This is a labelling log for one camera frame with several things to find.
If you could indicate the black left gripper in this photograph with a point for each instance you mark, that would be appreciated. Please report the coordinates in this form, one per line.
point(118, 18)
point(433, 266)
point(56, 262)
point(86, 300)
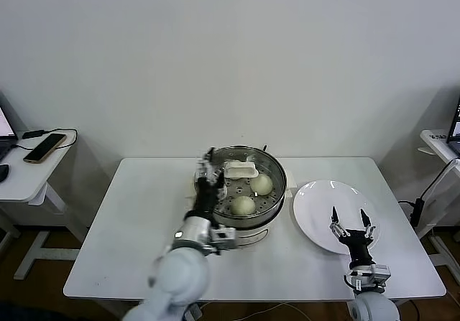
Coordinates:
point(206, 199)

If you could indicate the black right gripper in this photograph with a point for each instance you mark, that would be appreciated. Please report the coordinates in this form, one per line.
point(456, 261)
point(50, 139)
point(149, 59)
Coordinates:
point(359, 245)

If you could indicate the round glass pot lid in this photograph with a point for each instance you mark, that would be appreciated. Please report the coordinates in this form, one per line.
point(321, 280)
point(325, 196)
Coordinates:
point(240, 170)

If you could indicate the white steamed baozi bun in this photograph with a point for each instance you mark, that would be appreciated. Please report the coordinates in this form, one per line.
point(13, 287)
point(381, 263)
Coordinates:
point(261, 184)
point(243, 205)

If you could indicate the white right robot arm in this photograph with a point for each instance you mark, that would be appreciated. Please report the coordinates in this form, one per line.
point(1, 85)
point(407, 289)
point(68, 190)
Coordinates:
point(373, 306)

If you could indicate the stainless steel steamer basket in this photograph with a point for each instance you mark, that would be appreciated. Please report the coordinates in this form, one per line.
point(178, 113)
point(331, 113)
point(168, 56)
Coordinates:
point(251, 222)

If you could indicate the white round plate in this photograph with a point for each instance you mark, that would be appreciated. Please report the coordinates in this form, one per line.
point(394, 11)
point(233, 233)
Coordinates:
point(316, 209)

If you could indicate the white electric cooker base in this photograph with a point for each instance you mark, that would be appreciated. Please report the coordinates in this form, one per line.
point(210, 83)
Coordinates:
point(251, 236)

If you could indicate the open laptop with dark screen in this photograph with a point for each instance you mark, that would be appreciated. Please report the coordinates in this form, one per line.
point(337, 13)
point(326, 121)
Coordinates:
point(455, 134)

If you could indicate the white power strip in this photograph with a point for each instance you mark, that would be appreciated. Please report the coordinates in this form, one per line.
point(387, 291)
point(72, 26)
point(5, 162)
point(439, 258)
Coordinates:
point(194, 314)

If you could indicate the gold-edged black smartphone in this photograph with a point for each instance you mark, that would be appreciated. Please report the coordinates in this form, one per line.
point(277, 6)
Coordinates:
point(45, 148)

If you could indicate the black computer mouse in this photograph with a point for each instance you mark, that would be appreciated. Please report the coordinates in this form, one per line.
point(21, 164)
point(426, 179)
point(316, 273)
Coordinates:
point(3, 172)

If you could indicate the open laptop with pale screen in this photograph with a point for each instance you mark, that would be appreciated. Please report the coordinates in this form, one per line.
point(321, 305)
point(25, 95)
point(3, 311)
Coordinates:
point(4, 145)

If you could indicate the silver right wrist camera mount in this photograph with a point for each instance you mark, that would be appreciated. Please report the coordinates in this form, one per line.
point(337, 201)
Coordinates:
point(379, 272)

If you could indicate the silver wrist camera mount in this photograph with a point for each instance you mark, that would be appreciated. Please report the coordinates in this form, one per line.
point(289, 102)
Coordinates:
point(379, 272)
point(224, 238)

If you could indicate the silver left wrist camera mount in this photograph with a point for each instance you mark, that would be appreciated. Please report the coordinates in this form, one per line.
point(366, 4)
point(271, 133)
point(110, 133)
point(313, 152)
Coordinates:
point(224, 238)

